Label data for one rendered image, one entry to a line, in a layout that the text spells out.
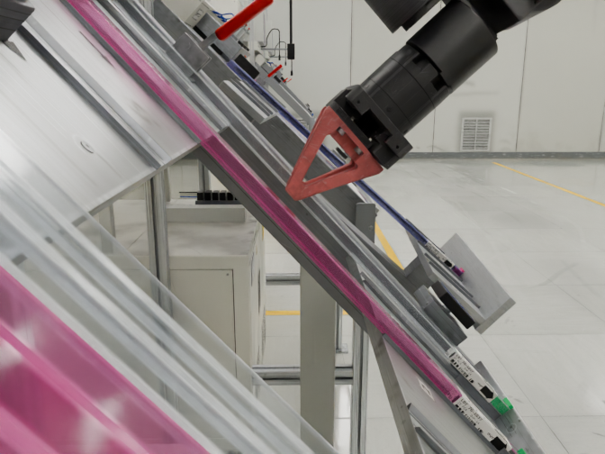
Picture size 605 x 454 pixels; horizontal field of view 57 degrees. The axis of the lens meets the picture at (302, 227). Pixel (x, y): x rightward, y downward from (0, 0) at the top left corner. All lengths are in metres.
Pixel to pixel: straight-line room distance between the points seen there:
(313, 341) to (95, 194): 0.79
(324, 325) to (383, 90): 0.55
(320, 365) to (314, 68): 7.15
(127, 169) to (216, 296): 1.22
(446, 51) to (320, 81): 7.52
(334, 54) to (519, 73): 2.59
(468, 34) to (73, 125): 0.33
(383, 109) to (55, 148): 0.31
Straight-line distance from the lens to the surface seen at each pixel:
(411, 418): 0.31
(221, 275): 1.42
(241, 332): 1.47
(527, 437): 0.55
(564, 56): 8.81
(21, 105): 0.21
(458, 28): 0.47
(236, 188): 0.57
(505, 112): 8.52
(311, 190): 0.47
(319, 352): 0.96
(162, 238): 1.37
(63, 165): 0.19
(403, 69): 0.46
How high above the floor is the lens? 1.03
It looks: 14 degrees down
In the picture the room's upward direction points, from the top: straight up
